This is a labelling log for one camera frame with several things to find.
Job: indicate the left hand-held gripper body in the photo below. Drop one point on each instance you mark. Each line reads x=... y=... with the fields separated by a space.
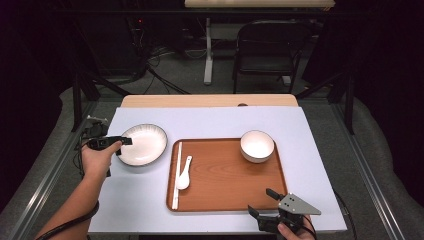
x=100 y=142

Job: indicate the black folding chair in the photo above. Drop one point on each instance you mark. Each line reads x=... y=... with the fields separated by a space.
x=270 y=63

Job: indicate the white dark-rimmed plate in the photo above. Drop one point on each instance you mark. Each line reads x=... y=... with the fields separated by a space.
x=145 y=145

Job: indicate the white dark-rimmed bowl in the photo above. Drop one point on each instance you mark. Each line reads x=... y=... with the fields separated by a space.
x=257 y=146

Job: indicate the brown wood-grain tray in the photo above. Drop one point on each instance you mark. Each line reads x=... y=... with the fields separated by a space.
x=226 y=180

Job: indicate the black cabinet with red light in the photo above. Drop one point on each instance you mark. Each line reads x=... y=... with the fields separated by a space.
x=138 y=36

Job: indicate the person's left hand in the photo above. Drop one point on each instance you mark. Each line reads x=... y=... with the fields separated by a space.
x=98 y=163

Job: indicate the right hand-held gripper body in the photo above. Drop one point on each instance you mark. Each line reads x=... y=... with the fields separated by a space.
x=296 y=206

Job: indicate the beige desk top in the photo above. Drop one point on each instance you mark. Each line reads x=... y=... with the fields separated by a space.
x=260 y=3

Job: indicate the black metal stand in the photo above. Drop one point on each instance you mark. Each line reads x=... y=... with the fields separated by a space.
x=349 y=103
x=77 y=100

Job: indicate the white ceramic spoon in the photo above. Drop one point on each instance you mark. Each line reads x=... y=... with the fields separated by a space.
x=183 y=181

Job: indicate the person's right hand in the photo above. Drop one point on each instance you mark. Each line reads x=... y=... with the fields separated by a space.
x=295 y=236

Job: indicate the light wooden table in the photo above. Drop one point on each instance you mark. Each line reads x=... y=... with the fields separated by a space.
x=200 y=100

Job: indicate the white desk frame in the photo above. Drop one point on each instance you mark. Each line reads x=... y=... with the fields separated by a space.
x=208 y=60

